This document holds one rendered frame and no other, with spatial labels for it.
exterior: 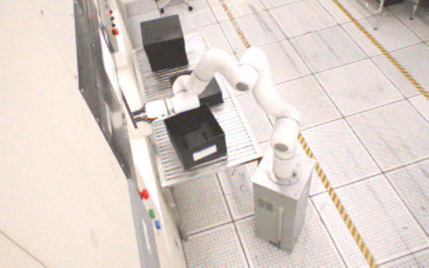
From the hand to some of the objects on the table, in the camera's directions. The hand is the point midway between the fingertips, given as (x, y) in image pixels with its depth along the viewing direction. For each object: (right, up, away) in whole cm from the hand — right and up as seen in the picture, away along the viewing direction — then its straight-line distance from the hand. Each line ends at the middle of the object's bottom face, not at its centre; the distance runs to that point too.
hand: (136, 115), depth 186 cm
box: (+4, +47, +95) cm, 106 cm away
